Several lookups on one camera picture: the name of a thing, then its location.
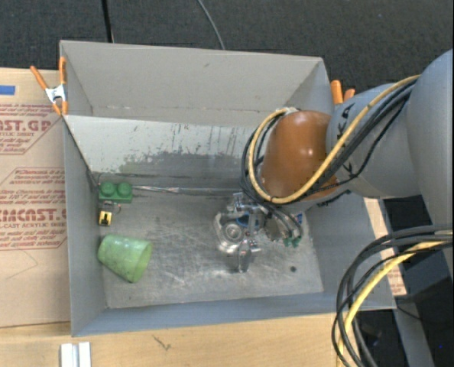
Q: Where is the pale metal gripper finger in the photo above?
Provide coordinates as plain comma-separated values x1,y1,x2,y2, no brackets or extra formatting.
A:
245,239,262,274
232,242,248,274

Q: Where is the light green plastic cup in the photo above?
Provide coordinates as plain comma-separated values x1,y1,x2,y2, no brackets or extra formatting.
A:
96,233,154,284

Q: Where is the clear round glass thing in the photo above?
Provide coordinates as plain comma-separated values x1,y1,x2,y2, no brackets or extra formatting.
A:
212,209,251,255

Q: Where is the green toy brick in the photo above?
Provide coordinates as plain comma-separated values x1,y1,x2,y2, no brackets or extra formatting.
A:
98,181,134,205

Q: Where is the grey metal bin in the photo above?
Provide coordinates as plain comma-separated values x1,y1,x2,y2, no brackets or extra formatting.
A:
58,39,398,338

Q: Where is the brown cardboard board red print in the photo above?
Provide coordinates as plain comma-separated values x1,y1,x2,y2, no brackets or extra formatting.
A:
0,66,72,330

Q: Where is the small yellow and black toy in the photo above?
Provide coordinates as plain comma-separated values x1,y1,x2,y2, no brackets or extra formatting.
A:
97,200,116,227

